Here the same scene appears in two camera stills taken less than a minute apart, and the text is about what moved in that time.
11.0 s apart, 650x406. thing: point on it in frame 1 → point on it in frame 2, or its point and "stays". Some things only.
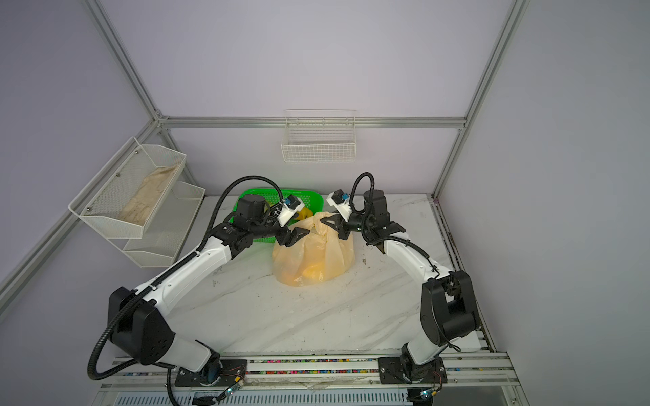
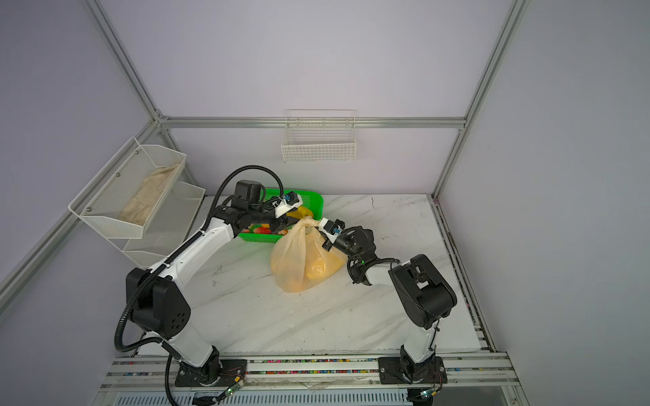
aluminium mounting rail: [481, 371] stays
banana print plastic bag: [319, 257] stays
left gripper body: [282, 235] → [268, 216]
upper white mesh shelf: [126, 194] stays
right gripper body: [346, 229] → [344, 244]
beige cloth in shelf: [146, 198] stays
